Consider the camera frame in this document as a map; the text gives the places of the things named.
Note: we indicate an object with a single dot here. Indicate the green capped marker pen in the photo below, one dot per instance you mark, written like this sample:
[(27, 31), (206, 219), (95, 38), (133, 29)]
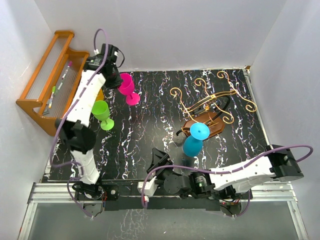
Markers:
[(51, 97)]

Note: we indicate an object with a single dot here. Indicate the orange wine glass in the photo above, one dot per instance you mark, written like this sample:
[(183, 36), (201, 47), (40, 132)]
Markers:
[(100, 96)]

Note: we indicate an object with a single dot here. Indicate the blue wine glass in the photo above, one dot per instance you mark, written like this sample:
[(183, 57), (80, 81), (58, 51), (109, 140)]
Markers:
[(193, 144)]

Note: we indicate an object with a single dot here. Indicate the green wine glass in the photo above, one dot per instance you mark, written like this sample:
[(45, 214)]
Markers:
[(101, 112)]

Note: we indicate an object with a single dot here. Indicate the gold wire wine glass rack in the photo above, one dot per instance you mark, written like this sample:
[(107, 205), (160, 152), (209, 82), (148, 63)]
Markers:
[(212, 109)]

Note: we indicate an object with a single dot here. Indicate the pink wine glass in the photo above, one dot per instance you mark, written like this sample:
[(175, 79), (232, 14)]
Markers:
[(127, 89)]

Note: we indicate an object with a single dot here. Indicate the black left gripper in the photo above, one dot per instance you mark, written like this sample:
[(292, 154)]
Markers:
[(117, 82)]

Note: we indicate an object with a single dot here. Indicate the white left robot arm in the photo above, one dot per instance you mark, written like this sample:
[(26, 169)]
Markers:
[(73, 130)]

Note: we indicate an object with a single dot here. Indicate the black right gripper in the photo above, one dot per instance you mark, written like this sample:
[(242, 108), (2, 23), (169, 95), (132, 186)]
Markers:
[(159, 158)]

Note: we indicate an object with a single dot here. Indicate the aluminium frame rail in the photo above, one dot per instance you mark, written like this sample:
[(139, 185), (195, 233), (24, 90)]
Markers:
[(124, 154)]

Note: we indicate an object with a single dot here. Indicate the wooden tiered shelf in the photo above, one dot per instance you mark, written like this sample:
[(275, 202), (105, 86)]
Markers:
[(48, 73)]

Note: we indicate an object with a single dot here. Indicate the pink capped marker pen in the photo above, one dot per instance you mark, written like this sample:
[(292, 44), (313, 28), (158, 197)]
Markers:
[(58, 86)]

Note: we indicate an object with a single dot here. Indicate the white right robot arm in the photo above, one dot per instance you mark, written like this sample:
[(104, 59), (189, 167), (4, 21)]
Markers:
[(276, 162)]

